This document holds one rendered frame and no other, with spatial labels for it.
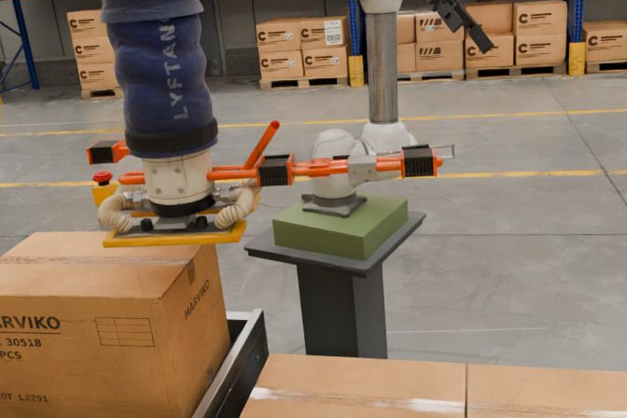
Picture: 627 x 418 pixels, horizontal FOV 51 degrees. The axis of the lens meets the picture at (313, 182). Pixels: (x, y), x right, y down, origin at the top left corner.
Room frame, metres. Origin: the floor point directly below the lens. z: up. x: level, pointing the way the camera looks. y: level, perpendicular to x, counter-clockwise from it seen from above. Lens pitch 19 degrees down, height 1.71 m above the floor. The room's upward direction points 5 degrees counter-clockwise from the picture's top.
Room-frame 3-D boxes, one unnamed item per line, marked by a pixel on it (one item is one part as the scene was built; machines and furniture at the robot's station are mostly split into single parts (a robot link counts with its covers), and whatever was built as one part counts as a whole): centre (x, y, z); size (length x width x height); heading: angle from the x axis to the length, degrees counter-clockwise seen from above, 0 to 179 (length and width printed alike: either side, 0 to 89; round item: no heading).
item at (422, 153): (1.51, -0.26, 1.20); 0.08 x 0.07 x 0.05; 82
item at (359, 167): (1.53, -0.12, 1.20); 0.07 x 0.07 x 0.04; 82
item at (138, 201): (1.60, 0.34, 1.14); 0.34 x 0.25 x 0.06; 82
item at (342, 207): (2.22, -0.05, 0.87); 0.22 x 0.18 x 0.06; 60
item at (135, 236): (1.50, 0.35, 1.10); 0.34 x 0.10 x 0.05; 82
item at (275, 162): (1.56, 0.09, 1.20); 0.10 x 0.08 x 0.06; 172
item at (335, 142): (2.21, -0.09, 1.01); 0.18 x 0.16 x 0.22; 105
